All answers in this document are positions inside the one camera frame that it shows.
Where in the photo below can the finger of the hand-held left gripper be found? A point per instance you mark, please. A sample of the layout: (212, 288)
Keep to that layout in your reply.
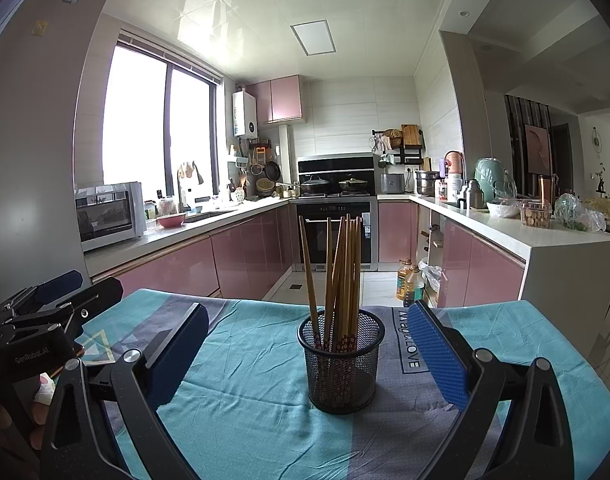
(60, 280)
(97, 295)

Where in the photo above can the yellow oil bottle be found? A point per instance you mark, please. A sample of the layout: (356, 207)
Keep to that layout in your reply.
(404, 284)
(415, 289)

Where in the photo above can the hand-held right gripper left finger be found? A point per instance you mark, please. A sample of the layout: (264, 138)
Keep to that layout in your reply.
(180, 355)

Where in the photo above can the pink kettle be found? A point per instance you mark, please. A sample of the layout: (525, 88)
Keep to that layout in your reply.
(454, 162)

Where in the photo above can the black wok with lid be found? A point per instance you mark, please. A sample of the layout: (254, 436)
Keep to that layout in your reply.
(354, 185)
(315, 185)

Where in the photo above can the grey refrigerator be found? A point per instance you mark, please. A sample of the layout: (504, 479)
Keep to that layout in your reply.
(35, 135)

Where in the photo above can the framed wall painting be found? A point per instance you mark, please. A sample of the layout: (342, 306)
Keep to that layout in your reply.
(537, 151)

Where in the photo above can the steel thermos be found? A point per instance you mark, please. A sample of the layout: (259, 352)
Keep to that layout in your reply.
(473, 196)

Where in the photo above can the black range hood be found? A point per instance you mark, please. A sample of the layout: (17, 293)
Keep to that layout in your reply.
(337, 165)

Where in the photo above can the bunch of wooden chopsticks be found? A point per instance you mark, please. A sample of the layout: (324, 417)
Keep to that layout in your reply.
(345, 280)

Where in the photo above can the copper tumbler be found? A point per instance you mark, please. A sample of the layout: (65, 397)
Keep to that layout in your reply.
(546, 189)

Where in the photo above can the hanging cloth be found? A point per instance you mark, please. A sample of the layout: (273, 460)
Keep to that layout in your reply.
(190, 171)

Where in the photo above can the white water heater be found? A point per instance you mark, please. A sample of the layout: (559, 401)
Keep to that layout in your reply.
(245, 115)

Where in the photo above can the pink wall cabinet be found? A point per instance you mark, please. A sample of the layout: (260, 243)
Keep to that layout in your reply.
(285, 99)

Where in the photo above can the white toaster oven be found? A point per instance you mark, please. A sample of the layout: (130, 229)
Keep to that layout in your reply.
(107, 215)

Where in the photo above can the black frying pan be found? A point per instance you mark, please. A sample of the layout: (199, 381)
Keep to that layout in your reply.
(273, 170)

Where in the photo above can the person's left hand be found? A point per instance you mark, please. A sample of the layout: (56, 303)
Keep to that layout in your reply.
(42, 402)

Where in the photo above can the steel stock pot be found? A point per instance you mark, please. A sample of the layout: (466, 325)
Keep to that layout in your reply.
(427, 184)

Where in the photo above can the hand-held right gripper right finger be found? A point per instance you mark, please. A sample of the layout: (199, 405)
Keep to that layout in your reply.
(437, 355)

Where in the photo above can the plastic bag of vegetables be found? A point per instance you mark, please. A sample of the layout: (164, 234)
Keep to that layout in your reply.
(572, 214)

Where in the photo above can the built-in black oven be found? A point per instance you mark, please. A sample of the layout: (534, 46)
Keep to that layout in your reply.
(317, 240)

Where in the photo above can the ceiling light panel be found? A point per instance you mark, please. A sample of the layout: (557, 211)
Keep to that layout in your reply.
(313, 37)

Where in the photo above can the white bowl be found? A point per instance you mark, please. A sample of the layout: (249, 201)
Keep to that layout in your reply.
(502, 210)

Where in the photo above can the clear plastic cookie box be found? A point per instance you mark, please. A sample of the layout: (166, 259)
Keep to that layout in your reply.
(536, 215)

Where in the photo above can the wall rack with cutting boards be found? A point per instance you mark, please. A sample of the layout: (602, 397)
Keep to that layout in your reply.
(411, 141)

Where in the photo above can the wall clock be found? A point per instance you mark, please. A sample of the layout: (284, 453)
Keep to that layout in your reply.
(597, 140)

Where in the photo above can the black mesh cup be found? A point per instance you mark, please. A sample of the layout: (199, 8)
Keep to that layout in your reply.
(342, 385)

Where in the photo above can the teal and grey tablecloth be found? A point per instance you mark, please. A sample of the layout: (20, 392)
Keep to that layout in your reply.
(245, 330)

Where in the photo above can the kitchen window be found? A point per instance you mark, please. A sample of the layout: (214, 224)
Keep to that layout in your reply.
(135, 115)

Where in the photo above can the kitchen faucet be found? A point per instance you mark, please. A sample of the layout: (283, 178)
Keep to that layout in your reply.
(181, 190)

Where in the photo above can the pink bowl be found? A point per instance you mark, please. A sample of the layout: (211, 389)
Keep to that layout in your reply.
(171, 220)

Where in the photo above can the pink base cabinets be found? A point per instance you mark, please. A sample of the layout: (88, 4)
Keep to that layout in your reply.
(485, 270)
(240, 255)

